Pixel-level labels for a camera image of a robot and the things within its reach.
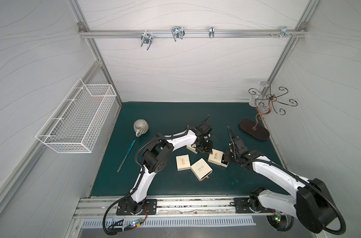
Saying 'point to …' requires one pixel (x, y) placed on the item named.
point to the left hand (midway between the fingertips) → (212, 153)
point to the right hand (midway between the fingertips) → (227, 153)
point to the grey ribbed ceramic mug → (141, 127)
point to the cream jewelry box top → (192, 149)
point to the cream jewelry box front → (201, 169)
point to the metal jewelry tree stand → (264, 100)
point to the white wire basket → (79, 123)
